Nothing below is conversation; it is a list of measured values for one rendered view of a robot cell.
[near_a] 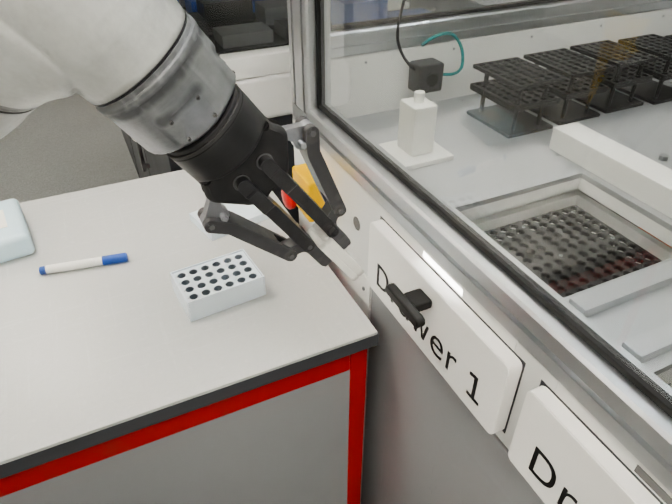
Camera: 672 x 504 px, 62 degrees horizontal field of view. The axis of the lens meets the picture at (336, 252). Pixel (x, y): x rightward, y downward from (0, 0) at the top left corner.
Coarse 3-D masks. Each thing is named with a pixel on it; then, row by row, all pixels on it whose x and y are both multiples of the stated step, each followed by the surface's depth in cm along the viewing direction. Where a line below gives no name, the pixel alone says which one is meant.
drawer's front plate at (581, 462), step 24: (528, 408) 53; (552, 408) 50; (528, 432) 54; (552, 432) 50; (576, 432) 48; (528, 456) 55; (552, 456) 51; (576, 456) 48; (600, 456) 46; (528, 480) 56; (576, 480) 49; (600, 480) 46; (624, 480) 45
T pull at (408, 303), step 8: (392, 288) 66; (392, 296) 66; (400, 296) 65; (408, 296) 65; (416, 296) 65; (424, 296) 65; (400, 304) 64; (408, 304) 64; (416, 304) 64; (424, 304) 64; (408, 312) 63; (416, 312) 63; (416, 320) 62; (424, 320) 62
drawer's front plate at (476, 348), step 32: (384, 224) 74; (384, 256) 74; (416, 256) 68; (384, 288) 76; (416, 288) 68; (448, 288) 64; (448, 320) 62; (480, 320) 59; (480, 352) 58; (512, 352) 56; (480, 384) 60; (512, 384) 56; (480, 416) 61
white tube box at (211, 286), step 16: (224, 256) 90; (240, 256) 91; (176, 272) 87; (192, 272) 88; (208, 272) 87; (224, 272) 87; (240, 272) 87; (256, 272) 87; (176, 288) 85; (192, 288) 85; (208, 288) 84; (224, 288) 84; (240, 288) 85; (256, 288) 86; (192, 304) 82; (208, 304) 83; (224, 304) 85; (192, 320) 83
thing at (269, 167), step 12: (264, 156) 45; (264, 168) 45; (276, 168) 45; (276, 180) 46; (288, 180) 47; (288, 192) 47; (300, 192) 48; (300, 204) 49; (312, 204) 50; (312, 216) 50; (324, 216) 51; (324, 228) 52; (336, 228) 52
